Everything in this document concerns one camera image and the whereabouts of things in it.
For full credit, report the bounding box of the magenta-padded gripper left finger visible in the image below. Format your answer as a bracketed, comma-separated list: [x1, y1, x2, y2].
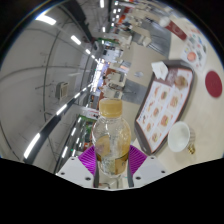
[55, 144, 100, 189]

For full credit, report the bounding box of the flat round red coaster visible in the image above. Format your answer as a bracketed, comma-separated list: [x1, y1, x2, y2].
[204, 70, 223, 99]

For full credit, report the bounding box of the burger on tray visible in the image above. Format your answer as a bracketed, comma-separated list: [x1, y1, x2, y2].
[174, 75, 188, 90]

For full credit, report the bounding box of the white patterned mug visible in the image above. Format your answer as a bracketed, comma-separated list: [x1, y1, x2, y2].
[167, 121, 197, 155]

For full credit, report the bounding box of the white paper napkin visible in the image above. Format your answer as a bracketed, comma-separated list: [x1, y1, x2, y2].
[150, 61, 169, 81]

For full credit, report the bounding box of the group of beige chairs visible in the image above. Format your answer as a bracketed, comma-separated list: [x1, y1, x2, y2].
[99, 0, 174, 101]

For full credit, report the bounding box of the group of ceiling lights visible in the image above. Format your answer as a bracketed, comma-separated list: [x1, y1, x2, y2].
[23, 0, 134, 161]

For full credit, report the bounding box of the ceiling air conditioner unit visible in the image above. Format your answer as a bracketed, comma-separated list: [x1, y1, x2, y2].
[54, 81, 70, 100]

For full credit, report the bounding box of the printed paper tray liner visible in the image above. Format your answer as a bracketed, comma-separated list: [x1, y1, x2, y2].
[135, 68, 194, 153]

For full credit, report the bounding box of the dark brown food tray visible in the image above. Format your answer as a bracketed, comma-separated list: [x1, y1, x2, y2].
[133, 59, 197, 156]

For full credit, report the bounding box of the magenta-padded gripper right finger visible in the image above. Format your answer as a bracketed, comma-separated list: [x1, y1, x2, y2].
[125, 144, 169, 188]

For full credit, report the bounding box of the clear bottle with yellow cap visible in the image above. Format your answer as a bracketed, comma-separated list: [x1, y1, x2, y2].
[91, 98, 132, 177]

